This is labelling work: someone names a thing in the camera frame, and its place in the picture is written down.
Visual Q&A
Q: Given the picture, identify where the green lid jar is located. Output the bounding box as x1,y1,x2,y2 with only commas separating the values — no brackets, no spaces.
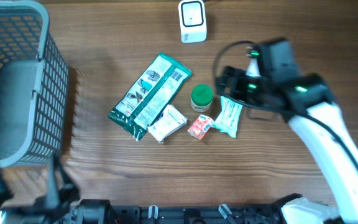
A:
191,84,214,113

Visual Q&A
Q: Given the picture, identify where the teal tissue packet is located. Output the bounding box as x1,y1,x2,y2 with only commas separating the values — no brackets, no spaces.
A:
213,96,243,138

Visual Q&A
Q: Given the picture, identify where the small red white carton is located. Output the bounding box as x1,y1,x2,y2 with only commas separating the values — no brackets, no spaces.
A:
188,114,214,140

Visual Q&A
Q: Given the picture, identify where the white paper packet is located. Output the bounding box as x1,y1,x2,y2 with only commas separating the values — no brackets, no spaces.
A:
147,105,188,143

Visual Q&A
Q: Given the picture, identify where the green gloves packet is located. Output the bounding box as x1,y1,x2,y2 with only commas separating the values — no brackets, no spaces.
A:
108,52,192,141

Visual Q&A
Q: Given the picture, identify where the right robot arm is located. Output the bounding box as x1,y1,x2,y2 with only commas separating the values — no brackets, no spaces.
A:
212,37,358,223

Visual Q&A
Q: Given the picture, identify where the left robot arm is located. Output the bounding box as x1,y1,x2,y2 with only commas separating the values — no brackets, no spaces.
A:
0,155,114,223

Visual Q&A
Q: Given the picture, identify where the white barcode scanner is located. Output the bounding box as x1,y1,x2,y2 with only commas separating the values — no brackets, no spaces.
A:
178,0,207,44

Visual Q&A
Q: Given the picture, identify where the grey plastic shopping basket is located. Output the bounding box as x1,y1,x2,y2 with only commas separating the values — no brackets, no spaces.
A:
0,1,70,167

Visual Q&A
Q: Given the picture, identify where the black right camera cable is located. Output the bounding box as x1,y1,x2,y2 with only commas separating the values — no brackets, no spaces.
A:
212,40,358,206

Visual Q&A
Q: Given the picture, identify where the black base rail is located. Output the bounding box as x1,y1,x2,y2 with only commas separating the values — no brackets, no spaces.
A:
112,204,282,224

